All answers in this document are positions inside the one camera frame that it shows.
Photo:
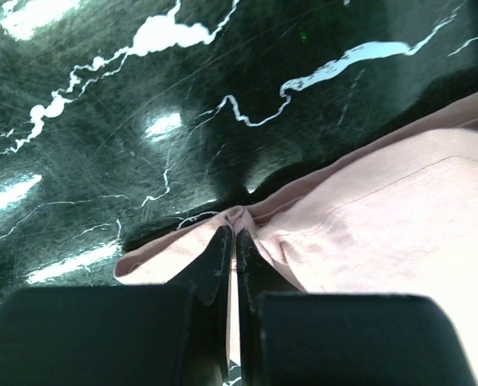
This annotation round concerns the pink printed t shirt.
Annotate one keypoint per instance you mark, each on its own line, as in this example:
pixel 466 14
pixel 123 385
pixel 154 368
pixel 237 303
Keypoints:
pixel 399 215

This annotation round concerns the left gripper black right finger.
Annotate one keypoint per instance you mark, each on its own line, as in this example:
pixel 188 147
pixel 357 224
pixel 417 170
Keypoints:
pixel 292 338

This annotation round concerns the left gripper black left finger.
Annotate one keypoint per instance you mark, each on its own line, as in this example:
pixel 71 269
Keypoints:
pixel 169 334

